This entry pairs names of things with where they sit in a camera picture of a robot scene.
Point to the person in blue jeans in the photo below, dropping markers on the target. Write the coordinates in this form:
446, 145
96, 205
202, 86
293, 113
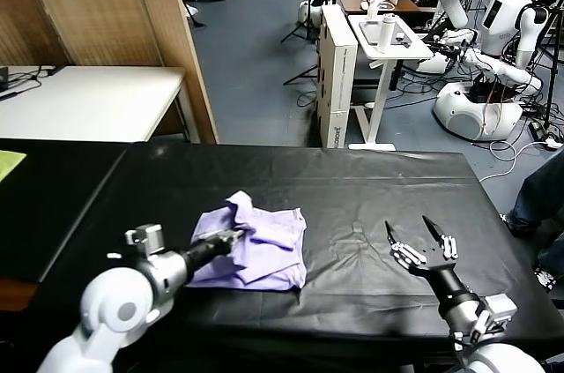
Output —
542, 196

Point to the narrow black table cover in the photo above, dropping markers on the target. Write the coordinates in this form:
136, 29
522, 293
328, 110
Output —
53, 214

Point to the white rounded robot base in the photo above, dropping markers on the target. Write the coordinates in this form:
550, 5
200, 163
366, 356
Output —
434, 64

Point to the white table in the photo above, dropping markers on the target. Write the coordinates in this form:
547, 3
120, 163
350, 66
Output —
88, 99

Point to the black tripod stand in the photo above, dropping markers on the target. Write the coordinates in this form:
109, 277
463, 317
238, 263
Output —
307, 29
304, 73

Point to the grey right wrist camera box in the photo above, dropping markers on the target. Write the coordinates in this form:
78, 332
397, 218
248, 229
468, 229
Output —
500, 309

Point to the white gadget stand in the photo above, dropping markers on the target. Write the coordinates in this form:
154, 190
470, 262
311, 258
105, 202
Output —
373, 5

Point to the white plug adapter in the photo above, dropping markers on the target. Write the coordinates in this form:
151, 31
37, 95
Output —
553, 143

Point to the black box device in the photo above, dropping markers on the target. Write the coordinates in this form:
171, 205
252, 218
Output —
2, 77

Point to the tall white cardboard box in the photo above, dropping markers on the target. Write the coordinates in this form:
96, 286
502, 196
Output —
339, 82

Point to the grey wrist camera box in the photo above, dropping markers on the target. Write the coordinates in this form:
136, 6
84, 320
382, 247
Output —
150, 238
500, 309

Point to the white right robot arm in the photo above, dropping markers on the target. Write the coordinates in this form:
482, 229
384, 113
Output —
458, 315

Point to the white bottle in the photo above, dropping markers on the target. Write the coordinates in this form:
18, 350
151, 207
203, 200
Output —
386, 33

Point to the yellow-green cloth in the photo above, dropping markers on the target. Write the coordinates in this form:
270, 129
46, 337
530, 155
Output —
9, 163

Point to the purple t-shirt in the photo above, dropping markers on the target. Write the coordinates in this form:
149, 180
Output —
273, 258

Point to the black power strip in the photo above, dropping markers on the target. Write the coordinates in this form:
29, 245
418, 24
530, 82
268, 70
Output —
535, 129

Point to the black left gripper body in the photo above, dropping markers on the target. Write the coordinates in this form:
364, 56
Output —
207, 251

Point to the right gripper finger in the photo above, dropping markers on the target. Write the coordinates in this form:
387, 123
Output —
407, 256
448, 247

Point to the grey tablet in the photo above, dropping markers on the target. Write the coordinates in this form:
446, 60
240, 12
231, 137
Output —
368, 33

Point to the white humanoid robot dark chest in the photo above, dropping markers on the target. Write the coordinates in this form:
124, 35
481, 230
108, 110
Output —
498, 16

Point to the tall black tripod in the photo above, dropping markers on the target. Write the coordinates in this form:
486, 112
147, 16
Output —
551, 82

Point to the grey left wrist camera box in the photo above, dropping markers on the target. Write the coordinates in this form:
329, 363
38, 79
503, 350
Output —
150, 238

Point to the wide black table cover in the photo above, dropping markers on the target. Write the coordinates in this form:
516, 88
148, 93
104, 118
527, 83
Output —
247, 159

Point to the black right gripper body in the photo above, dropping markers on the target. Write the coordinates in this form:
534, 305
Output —
445, 285

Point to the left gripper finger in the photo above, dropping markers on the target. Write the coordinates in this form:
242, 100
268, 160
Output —
231, 240
238, 232

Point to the white standing desk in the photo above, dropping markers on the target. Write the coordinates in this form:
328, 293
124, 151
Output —
416, 53

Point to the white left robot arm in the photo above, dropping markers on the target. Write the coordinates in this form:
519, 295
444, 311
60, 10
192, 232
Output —
114, 302

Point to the white round floor unit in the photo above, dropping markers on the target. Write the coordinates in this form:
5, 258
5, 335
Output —
304, 11

